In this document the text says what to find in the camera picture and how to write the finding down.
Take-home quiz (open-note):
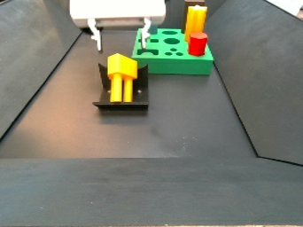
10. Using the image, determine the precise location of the green shape sorter base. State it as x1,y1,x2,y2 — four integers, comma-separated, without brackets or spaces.
130,28,213,75

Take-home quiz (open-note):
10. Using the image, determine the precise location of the orange three prong block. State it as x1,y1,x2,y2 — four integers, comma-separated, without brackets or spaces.
107,53,137,103

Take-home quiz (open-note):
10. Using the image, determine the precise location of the yellow star block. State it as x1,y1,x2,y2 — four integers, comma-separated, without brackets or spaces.
184,5,208,41

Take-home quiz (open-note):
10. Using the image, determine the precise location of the brown arch block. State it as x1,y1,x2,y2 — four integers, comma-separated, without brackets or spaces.
181,0,205,33

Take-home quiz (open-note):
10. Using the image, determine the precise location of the blue square block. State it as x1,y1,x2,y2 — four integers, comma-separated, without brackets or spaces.
149,25,157,35

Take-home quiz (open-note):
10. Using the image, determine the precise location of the red cylinder block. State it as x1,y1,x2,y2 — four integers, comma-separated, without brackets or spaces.
188,32,208,56

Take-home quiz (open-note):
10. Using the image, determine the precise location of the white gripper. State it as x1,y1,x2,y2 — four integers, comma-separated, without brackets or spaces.
69,0,165,51

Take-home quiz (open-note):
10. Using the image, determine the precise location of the black curved fixture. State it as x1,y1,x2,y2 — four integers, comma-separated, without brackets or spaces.
93,65,149,111

